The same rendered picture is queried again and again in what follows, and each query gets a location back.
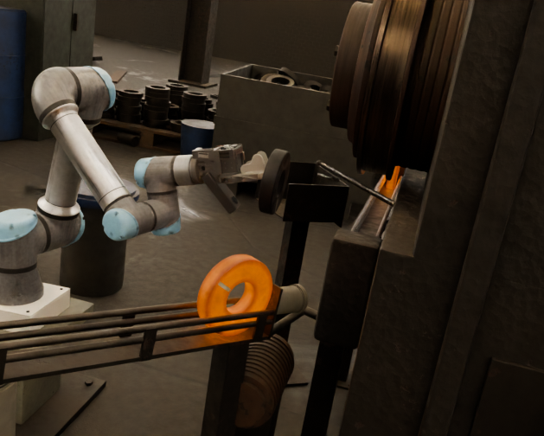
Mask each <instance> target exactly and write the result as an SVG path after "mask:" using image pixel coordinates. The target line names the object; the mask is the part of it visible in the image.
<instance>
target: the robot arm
mask: <svg viewBox="0 0 544 436"><path fill-rule="evenodd" d="M115 98H116V91H115V86H114V84H113V83H112V78H111V77H110V75H109V74H108V73H107V72H106V71H105V70H103V69H101V68H99V67H89V66H84V67H51V68H48V69H46V70H44V71H43V72H41V73H40V74H39V75H38V76H37V77H36V79H35V81H34V84H33V86H32V90H31V101H32V106H33V108H34V111H35V115H36V117H37V118H38V119H39V121H40V122H41V124H42V126H43V127H44V128H45V129H48V130H50V131H51V132H52V133H53V134H54V136H55V138H56V143H55V148H54V155H53V160H52V163H51V168H50V172H49V177H48V185H47V189H46V194H45V196H43V197H41V198H40V199H39V200H38V203H37V208H36V211H35V212H34V211H32V210H30V209H25V208H19V209H10V210H6V211H3V212H1V213H0V305H5V306H17V305H27V304H31V303H34V302H35V301H37V300H39V299H40V298H42V296H43V294H44V286H43V283H42V280H41V277H40V274H39V272H38V269H37V254H40V253H45V252H47V251H51V250H54V249H56V248H59V247H66V246H69V245H70V244H72V243H75V242H76V241H77V240H78V239H79V238H80V237H81V236H82V235H83V232H84V229H85V220H83V217H84V215H83V214H82V212H81V210H80V205H79V204H78V203H77V202H76V201H77V196H78V193H79V189H80V182H81V178H82V179H83V181H84V182H85V184H86V186H87V187H88V188H89V189H90V191H91V192H92V194H93V196H94V198H95V199H96V201H97V202H98V204H99V205H100V207H101V208H102V209H103V211H104V212H105V215H104V217H103V221H102V225H103V226H104V231H105V233H106V235H107V236H108V237H109V238H111V239H112V240H127V239H132V238H134V237H136V236H138V235H140V234H145V233H148V232H151V231H152V233H153V234H154V235H158V236H163V235H170V234H176V233H178V232H179V231H180V229H181V220H180V219H181V214H180V210H179V203H178V195H177V188H176V186H190V185H197V184H203V183H206V185H207V186H208V188H209V189H210V190H211V191H212V193H213V194H214V196H215V197H216V198H217V199H218V201H219V202H220V203H221V205H222V206H223V208H224V209H225V210H226V211H227V212H228V213H229V214H232V213H233V212H234V211H235V210H236V209H237V208H238V207H239V206H240V202H239V201H238V199H237V198H236V197H235V195H234V194H233V193H232V191H231V190H230V189H229V187H228V186H227V185H226V183H242V182H250V181H256V180H260V179H262V176H263V173H264V170H265V167H266V164H267V161H268V158H267V156H266V154H265V153H264V152H263V151H259V152H258V153H257V154H255V155H253V159H252V161H248V162H246V164H244V160H245V153H244V151H243V148H242V144H227V145H222V146H220V145H217V146H215V147H214V148H209V149H203V148H196V149H195V150H193V151H192V155H182V156H169V157H147V158H141V159H139V160H138V161H137V163H136V165H135V168H134V177H135V180H136V183H137V185H138V186H139V187H140V188H145V189H146V191H147V198H148V201H145V202H138V203H136V202H135V200H134V199H133V197H132V196H131V194H130V192H129V191H128V189H127V188H126V187H125V185H124V183H123V182H122V180H121V179H120V177H119V176H118V174H117V172H116V171H115V169H114V168H113V167H112V165H111V164H110V162H109V161H108V159H107V158H106V156H105V154H104V153H103V151H102V150H101V149H100V148H99V146H98V144H97V143H96V141H95V140H94V138H93V136H92V132H93V127H94V126H96V125H98V124H99V123H100V120H101V117H102V113H103V111H107V110H108V109H109V108H111V107H112V106H113V104H114V101H115ZM216 147H217V148H216Z"/></svg>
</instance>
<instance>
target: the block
mask: <svg viewBox="0 0 544 436"><path fill-rule="evenodd" d="M381 243H382V240H381V238H379V237H377V236H373V235H370V234H363V233H359V232H355V231H351V230H348V229H343V228H341V229H338V230H337V232H336V234H335V236H334V237H333V239H332V241H331V245H330V253H329V258H328V262H327V266H326V271H325V275H324V281H323V289H322V293H321V298H320V302H319V306H318V311H317V320H316V324H315V329H314V333H313V334H314V337H315V338H316V340H319V341H323V342H326V343H332V344H335V345H338V346H342V347H345V348H349V349H357V347H358V343H359V340H360V335H361V332H362V325H363V320H364V317H365V312H366V309H367V304H368V297H369V293H370V289H371V285H372V281H373V277H374V270H375V266H376V261H377V258H378V253H379V250H380V247H381Z"/></svg>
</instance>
